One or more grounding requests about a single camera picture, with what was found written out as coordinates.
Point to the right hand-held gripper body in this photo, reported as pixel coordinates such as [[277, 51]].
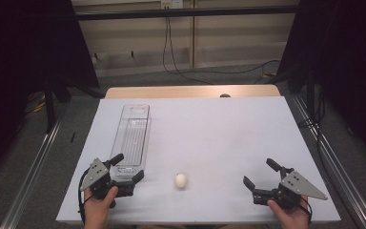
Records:
[[298, 186]]

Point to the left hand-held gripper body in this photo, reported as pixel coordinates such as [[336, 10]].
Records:
[[97, 171]]

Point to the clear plastic container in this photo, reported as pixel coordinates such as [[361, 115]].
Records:
[[132, 140]]

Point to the white egg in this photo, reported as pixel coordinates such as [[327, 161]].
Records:
[[181, 180]]

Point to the person's right hand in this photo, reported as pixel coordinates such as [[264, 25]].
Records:
[[294, 218]]

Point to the person's left hand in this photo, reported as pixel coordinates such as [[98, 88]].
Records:
[[97, 211]]

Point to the small black floor item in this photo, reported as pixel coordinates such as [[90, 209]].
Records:
[[73, 137]]

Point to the white table sheet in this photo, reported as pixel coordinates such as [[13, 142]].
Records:
[[219, 143]]

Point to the black stand pole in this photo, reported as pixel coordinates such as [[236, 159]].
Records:
[[311, 95], [50, 108]]

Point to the dark round table grommet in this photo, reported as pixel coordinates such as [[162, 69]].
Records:
[[225, 95]]

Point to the dark curtain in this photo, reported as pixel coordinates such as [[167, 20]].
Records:
[[19, 63], [346, 63]]

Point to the black horizontal bar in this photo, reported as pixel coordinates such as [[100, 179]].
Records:
[[187, 12]]

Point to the metal floor rail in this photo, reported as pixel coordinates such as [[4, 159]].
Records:
[[33, 171], [336, 171]]

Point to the white wall outlet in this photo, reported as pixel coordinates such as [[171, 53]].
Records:
[[172, 4]]

